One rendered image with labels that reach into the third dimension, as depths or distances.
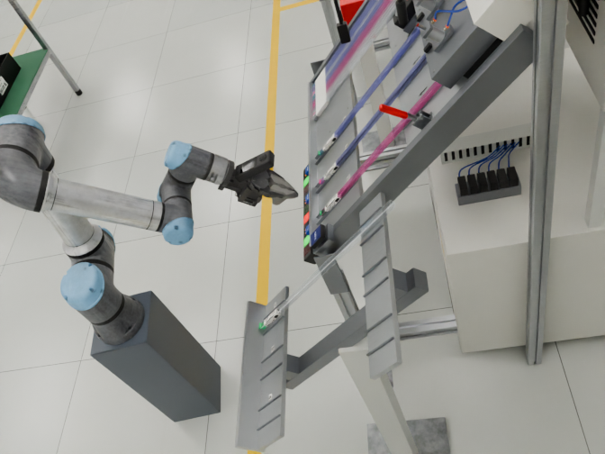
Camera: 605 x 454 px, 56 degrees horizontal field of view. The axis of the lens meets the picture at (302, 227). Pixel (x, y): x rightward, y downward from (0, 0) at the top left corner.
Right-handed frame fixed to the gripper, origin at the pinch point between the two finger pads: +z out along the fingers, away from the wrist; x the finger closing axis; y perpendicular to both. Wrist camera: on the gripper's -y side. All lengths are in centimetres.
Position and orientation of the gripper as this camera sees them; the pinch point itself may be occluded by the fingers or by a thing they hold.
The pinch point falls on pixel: (294, 192)
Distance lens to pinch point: 157.5
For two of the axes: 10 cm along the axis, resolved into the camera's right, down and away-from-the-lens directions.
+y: -4.8, 5.5, 6.8
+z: 8.8, 3.0, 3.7
